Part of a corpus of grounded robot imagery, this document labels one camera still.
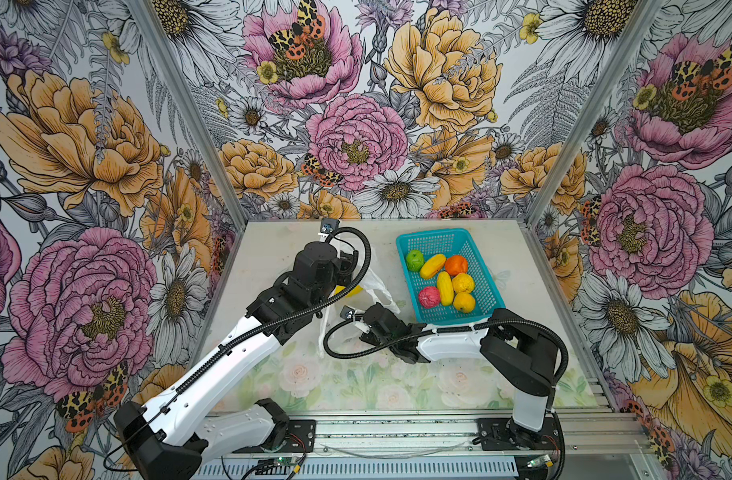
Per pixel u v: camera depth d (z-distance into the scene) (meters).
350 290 0.47
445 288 0.97
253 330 0.44
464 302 0.92
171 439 0.38
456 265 1.02
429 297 0.94
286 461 0.71
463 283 0.97
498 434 0.74
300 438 0.73
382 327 0.68
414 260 1.02
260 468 0.73
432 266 1.04
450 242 1.08
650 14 0.71
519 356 0.48
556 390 0.52
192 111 0.89
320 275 0.51
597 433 0.77
